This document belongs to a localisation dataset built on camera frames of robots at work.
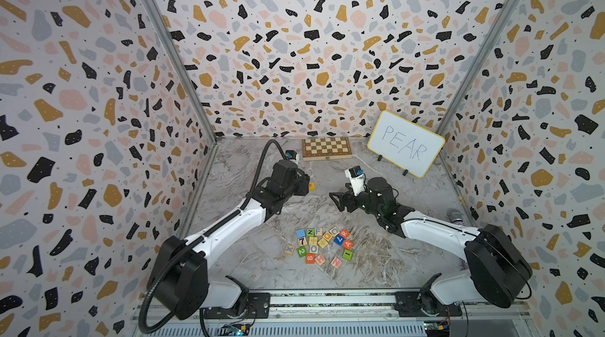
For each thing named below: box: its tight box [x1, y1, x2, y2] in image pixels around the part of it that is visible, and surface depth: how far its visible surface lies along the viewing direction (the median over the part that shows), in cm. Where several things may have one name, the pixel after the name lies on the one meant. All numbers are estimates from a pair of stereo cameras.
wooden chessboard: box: [301, 136, 353, 162], surface depth 116 cm
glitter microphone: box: [447, 208, 464, 223], surface depth 93 cm
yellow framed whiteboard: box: [367, 110, 446, 179], surface depth 107 cm
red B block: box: [305, 253, 316, 265], surface depth 85 cm
